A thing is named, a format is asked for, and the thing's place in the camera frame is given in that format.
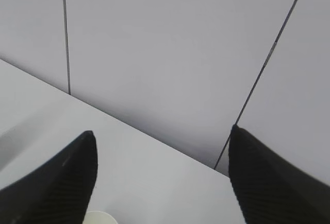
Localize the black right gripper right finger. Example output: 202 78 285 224
228 125 329 223

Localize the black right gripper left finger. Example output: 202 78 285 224
1 131 98 223

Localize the white paper cup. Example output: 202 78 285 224
82 211 118 224

